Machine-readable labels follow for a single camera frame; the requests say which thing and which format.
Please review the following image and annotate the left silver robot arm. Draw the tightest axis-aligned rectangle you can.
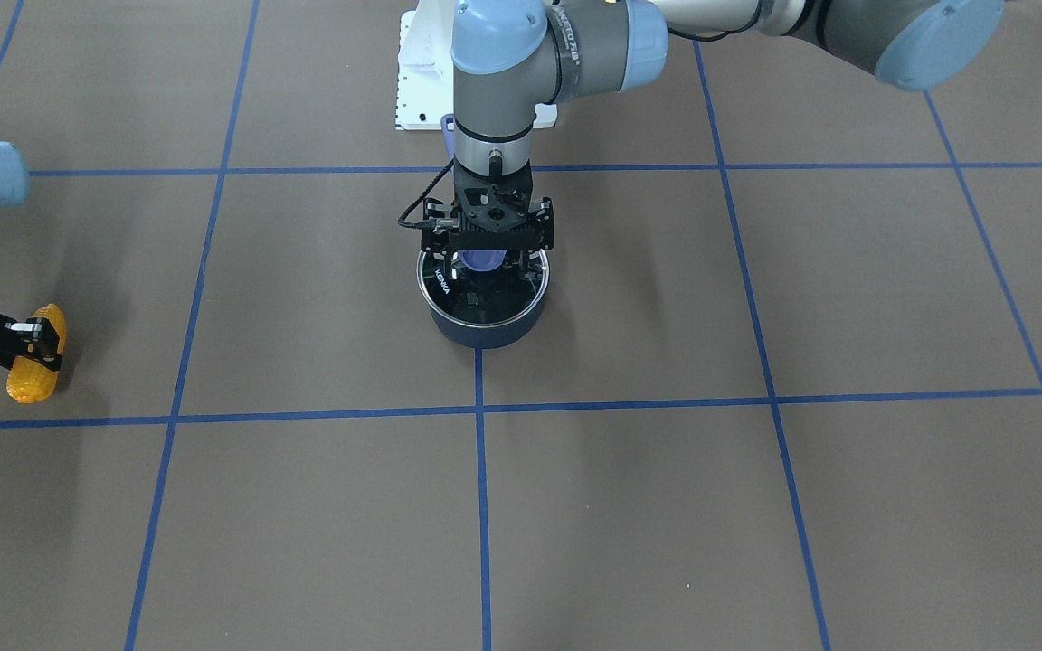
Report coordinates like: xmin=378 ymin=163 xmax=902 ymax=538
xmin=400 ymin=1 xmax=1004 ymax=271

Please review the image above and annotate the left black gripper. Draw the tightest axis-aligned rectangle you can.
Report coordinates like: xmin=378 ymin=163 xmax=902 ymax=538
xmin=419 ymin=161 xmax=555 ymax=278

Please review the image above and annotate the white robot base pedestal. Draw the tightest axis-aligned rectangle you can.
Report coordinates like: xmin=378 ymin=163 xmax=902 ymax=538
xmin=394 ymin=0 xmax=560 ymax=133

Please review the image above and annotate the yellow plastic corn cob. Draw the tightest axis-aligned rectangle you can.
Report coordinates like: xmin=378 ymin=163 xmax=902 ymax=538
xmin=5 ymin=304 xmax=69 ymax=404

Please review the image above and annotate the glass pot lid blue knob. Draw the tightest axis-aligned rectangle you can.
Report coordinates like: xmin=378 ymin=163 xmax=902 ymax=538
xmin=416 ymin=250 xmax=549 ymax=329

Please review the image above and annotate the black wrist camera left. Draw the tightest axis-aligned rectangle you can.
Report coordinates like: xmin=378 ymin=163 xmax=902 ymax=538
xmin=397 ymin=197 xmax=460 ymax=231

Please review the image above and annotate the blue saucepan with handle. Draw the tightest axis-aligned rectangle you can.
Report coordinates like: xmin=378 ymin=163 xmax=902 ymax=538
xmin=398 ymin=114 xmax=555 ymax=349

